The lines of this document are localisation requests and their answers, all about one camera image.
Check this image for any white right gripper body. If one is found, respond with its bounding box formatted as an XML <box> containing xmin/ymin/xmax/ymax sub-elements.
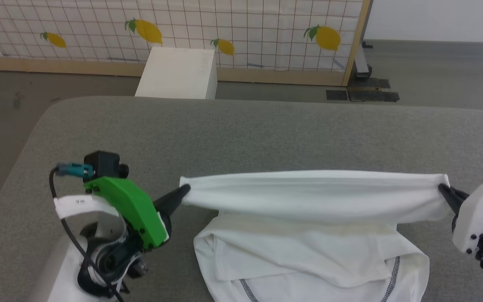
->
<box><xmin>452</xmin><ymin>180</ymin><xmax>483</xmax><ymax>254</ymax></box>

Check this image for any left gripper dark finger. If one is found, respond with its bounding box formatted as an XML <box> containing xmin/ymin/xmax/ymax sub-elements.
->
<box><xmin>153</xmin><ymin>185</ymin><xmax>191</xmax><ymax>219</ymax></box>

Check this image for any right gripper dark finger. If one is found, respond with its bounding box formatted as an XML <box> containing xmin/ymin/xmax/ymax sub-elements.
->
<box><xmin>438</xmin><ymin>185</ymin><xmax>469</xmax><ymax>213</ymax></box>

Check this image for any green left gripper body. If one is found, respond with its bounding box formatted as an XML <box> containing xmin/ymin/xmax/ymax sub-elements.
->
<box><xmin>83</xmin><ymin>176</ymin><xmax>170</xmax><ymax>250</ymax></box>

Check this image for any white shirt with grey stitching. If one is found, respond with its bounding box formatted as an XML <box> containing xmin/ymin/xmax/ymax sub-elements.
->
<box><xmin>179</xmin><ymin>170</ymin><xmax>452</xmax><ymax>302</ymax></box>

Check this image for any white box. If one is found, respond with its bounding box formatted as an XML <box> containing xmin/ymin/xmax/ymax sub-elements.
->
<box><xmin>135</xmin><ymin>47</ymin><xmax>218</xmax><ymax>100</ymax></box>

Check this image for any large black floor mat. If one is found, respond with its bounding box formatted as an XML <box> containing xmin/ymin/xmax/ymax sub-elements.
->
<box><xmin>346</xmin><ymin>78</ymin><xmax>400</xmax><ymax>103</ymax></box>

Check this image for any metal partition foot beam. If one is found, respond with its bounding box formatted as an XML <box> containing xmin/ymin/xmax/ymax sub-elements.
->
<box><xmin>354</xmin><ymin>41</ymin><xmax>373</xmax><ymax>80</ymax></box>

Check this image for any lemon print partition screen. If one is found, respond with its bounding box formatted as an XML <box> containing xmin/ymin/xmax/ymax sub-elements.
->
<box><xmin>0</xmin><ymin>0</ymin><xmax>372</xmax><ymax>87</ymax></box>

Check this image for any white cable label tag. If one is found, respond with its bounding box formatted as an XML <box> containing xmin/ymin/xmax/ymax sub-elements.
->
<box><xmin>54</xmin><ymin>195</ymin><xmax>119</xmax><ymax>219</ymax></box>

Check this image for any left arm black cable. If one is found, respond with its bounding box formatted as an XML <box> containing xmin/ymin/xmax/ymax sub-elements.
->
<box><xmin>49</xmin><ymin>163</ymin><xmax>125</xmax><ymax>302</ymax></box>

